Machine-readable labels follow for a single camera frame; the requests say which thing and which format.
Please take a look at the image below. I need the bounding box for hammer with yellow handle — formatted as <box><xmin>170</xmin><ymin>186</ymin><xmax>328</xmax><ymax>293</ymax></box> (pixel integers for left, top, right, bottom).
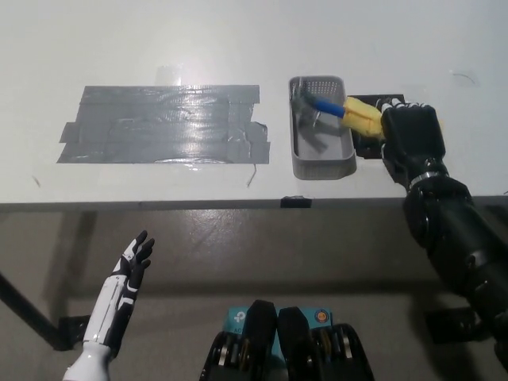
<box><xmin>291</xmin><ymin>81</ymin><xmax>445</xmax><ymax>142</ymax></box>

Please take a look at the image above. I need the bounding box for teal cardboard box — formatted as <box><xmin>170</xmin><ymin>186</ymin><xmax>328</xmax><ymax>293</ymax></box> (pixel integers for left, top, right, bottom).
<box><xmin>225</xmin><ymin>307</ymin><xmax>335</xmax><ymax>360</ymax></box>

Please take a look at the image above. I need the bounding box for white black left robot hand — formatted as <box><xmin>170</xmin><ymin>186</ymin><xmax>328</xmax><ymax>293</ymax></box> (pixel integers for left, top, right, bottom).
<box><xmin>82</xmin><ymin>229</ymin><xmax>156</xmax><ymax>352</ymax></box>

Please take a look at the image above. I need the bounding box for grey duct tape patch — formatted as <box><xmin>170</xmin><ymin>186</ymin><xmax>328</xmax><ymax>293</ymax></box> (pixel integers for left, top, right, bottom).
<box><xmin>56</xmin><ymin>83</ymin><xmax>271</xmax><ymax>165</ymax></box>

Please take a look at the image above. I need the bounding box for grey perforated plastic basket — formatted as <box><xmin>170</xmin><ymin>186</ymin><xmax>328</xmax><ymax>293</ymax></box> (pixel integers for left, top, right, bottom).
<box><xmin>288</xmin><ymin>75</ymin><xmax>357</xmax><ymax>180</ymax></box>

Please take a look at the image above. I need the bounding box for black table leg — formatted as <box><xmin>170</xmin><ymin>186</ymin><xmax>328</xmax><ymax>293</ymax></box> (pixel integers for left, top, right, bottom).
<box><xmin>0</xmin><ymin>271</ymin><xmax>64</xmax><ymax>352</ymax></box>

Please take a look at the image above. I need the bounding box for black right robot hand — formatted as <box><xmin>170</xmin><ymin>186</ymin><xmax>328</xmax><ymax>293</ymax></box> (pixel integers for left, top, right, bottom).
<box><xmin>372</xmin><ymin>97</ymin><xmax>452</xmax><ymax>187</ymax></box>

